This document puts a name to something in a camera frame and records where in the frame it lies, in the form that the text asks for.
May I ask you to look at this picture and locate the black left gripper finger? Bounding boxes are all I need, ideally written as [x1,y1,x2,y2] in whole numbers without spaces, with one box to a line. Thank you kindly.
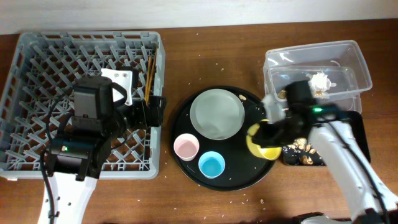
[148,111,164,127]
[148,95,166,111]

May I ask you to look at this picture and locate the nut shell food scraps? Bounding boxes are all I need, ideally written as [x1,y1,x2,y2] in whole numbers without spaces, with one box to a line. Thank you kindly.
[284,138,317,166]

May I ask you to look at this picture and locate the yellow bowl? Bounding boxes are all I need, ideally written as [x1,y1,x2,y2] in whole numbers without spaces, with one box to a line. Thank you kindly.
[246,123,282,161]

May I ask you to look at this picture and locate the gold foil wrapper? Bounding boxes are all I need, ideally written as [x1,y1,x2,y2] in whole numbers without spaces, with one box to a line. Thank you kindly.
[277,90,326,100]

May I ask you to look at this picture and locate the white tissue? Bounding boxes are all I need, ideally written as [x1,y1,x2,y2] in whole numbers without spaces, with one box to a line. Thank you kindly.
[306,72,337,93]

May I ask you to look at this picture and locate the blue cup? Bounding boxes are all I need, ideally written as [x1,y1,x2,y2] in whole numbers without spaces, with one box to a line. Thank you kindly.
[198,151,226,179]

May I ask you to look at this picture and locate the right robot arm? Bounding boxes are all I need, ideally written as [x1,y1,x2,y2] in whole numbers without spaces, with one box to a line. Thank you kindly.
[246,81,397,223]

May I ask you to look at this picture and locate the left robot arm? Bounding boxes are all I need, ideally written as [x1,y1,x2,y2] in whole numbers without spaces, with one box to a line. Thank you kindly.
[38,77,166,223]

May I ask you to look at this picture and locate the grey plastic dishwasher rack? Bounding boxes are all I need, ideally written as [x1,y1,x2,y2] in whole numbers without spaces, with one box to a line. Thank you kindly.
[1,31,165,180]

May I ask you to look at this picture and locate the black rectangular tray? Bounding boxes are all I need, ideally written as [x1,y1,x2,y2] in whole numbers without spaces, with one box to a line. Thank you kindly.
[282,111,371,166]

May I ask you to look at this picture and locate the pink cup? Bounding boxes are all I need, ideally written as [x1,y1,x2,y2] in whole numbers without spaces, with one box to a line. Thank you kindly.
[173,133,200,161]

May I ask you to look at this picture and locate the right wooden chopstick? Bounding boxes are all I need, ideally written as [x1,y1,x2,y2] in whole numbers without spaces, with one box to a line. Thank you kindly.
[145,54,157,105]

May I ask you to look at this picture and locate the wooden chopstick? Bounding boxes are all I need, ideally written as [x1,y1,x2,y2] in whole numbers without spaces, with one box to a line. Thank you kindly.
[144,56,152,104]
[145,54,157,105]

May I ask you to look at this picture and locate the left wooden chopstick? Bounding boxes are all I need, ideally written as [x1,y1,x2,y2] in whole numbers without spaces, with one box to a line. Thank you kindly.
[144,56,152,104]

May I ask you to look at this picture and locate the round black tray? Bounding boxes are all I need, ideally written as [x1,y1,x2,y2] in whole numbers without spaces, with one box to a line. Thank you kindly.
[170,86,275,191]

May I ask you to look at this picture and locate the grey round plate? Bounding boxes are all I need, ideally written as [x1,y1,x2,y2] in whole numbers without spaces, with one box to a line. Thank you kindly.
[190,88,245,141]

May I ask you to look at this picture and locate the inner clear plastic bin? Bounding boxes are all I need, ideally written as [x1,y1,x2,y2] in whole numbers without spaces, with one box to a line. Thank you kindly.
[265,66,362,113]

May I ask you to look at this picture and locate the clear plastic bin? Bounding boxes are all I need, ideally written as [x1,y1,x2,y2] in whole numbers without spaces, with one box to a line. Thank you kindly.
[263,40,373,95]
[265,66,362,113]

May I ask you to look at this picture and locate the outer clear plastic bin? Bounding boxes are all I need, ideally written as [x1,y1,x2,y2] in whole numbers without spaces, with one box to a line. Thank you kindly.
[263,40,373,95]

